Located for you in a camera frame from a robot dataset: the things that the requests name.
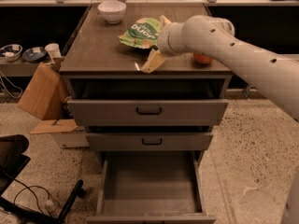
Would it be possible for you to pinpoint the black chair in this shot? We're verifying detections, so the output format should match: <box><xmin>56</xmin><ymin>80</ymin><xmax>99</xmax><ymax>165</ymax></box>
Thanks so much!
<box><xmin>0</xmin><ymin>134</ymin><xmax>85</xmax><ymax>224</ymax></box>

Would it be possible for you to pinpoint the low grey shelf left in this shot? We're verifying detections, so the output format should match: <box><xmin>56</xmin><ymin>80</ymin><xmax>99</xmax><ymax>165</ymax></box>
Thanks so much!
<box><xmin>0</xmin><ymin>56</ymin><xmax>66</xmax><ymax>78</ymax></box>

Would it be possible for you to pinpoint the white ceramic bowl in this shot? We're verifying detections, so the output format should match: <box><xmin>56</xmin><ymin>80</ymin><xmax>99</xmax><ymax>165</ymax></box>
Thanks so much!
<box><xmin>97</xmin><ymin>0</ymin><xmax>126</xmax><ymax>24</ymax></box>

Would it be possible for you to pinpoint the black cable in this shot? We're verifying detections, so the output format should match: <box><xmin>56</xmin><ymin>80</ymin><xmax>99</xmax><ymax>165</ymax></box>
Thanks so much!
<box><xmin>0</xmin><ymin>168</ymin><xmax>54</xmax><ymax>217</ymax></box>

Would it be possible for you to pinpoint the brown cardboard box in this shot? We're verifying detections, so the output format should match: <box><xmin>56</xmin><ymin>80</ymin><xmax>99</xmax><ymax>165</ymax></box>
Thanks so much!
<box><xmin>18</xmin><ymin>63</ymin><xmax>89</xmax><ymax>148</ymax></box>

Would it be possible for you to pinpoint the grey drawer cabinet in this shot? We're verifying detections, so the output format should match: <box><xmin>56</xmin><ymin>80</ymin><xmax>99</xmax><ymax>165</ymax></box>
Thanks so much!
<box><xmin>59</xmin><ymin>2</ymin><xmax>234</xmax><ymax>224</ymax></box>

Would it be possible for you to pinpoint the red apple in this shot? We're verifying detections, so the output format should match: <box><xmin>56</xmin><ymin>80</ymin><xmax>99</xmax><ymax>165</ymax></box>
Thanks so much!
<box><xmin>193</xmin><ymin>53</ymin><xmax>213</xmax><ymax>64</ymax></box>

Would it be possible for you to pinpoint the white paper cup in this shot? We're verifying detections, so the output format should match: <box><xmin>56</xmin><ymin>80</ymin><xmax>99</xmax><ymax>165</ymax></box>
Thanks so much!
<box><xmin>45</xmin><ymin>43</ymin><xmax>61</xmax><ymax>59</ymax></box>

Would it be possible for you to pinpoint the grey middle drawer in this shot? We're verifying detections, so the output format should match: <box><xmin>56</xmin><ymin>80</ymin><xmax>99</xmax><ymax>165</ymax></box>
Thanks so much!
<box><xmin>86</xmin><ymin>133</ymin><xmax>213</xmax><ymax>151</ymax></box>

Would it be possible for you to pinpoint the grey bottom drawer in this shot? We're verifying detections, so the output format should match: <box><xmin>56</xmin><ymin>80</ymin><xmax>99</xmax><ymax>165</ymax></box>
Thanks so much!
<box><xmin>87</xmin><ymin>151</ymin><xmax>216</xmax><ymax>224</ymax></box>

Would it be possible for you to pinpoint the green rice chip bag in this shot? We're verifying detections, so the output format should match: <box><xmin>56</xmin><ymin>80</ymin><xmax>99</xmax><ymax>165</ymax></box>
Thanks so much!
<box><xmin>118</xmin><ymin>18</ymin><xmax>161</xmax><ymax>49</ymax></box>

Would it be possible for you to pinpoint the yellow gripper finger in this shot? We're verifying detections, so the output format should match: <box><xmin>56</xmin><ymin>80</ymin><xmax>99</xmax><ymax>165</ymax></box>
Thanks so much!
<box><xmin>141</xmin><ymin>49</ymin><xmax>166</xmax><ymax>74</ymax></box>
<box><xmin>160</xmin><ymin>15</ymin><xmax>172</xmax><ymax>28</ymax></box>

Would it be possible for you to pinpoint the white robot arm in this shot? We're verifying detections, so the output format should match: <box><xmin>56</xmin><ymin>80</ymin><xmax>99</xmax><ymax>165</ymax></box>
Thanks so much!
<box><xmin>143</xmin><ymin>16</ymin><xmax>299</xmax><ymax>224</ymax></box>

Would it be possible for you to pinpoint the grey drawer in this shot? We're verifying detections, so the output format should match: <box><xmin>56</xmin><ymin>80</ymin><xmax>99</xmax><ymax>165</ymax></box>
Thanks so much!
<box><xmin>86</xmin><ymin>133</ymin><xmax>213</xmax><ymax>151</ymax></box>
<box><xmin>68</xmin><ymin>99</ymin><xmax>228</xmax><ymax>127</ymax></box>
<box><xmin>87</xmin><ymin>151</ymin><xmax>216</xmax><ymax>224</ymax></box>

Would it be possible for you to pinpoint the grey top drawer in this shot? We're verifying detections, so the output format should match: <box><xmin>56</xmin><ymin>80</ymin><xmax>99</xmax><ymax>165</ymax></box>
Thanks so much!
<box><xmin>68</xmin><ymin>99</ymin><xmax>228</xmax><ymax>127</ymax></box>

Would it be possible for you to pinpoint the blue patterned bowl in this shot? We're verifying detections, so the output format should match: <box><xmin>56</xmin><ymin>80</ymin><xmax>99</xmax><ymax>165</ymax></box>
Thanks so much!
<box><xmin>0</xmin><ymin>44</ymin><xmax>22</xmax><ymax>62</ymax></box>

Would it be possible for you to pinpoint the dark blue small bowl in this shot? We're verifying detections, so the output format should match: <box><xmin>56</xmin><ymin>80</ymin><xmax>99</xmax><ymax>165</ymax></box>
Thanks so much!
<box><xmin>21</xmin><ymin>47</ymin><xmax>47</xmax><ymax>63</ymax></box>

